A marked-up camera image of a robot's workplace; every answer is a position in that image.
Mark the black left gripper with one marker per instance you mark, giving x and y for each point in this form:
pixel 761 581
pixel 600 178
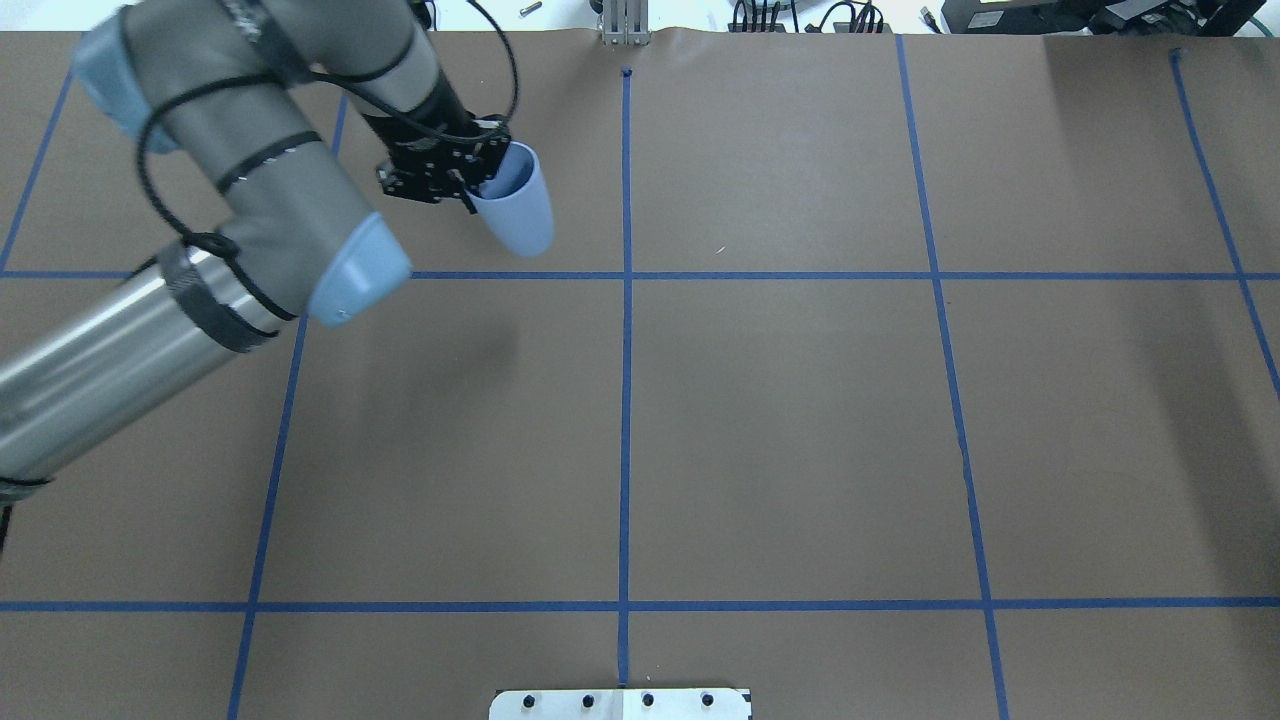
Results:
pixel 443 108

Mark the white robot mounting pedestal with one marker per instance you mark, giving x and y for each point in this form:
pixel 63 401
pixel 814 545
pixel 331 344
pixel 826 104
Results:
pixel 623 703

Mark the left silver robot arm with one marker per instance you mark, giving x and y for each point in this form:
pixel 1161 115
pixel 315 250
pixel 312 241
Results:
pixel 266 224

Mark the light blue plastic cup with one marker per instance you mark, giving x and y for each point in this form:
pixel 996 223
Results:
pixel 515 203

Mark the aluminium frame post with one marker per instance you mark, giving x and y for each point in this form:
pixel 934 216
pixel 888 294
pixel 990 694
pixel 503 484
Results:
pixel 623 22

